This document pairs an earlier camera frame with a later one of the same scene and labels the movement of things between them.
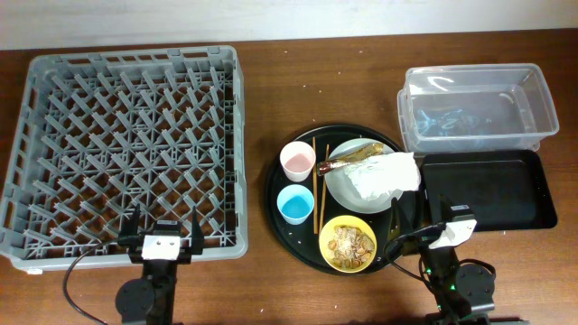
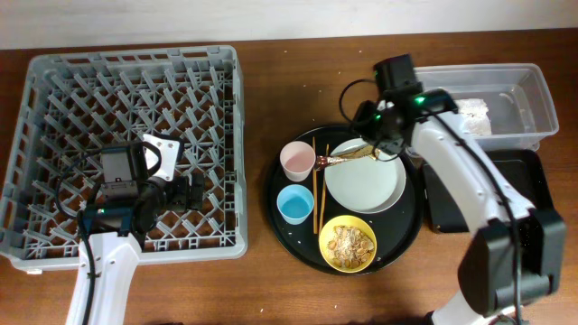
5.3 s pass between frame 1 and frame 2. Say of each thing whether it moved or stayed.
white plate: stayed
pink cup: stayed
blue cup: stayed
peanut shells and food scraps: stayed
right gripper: moved
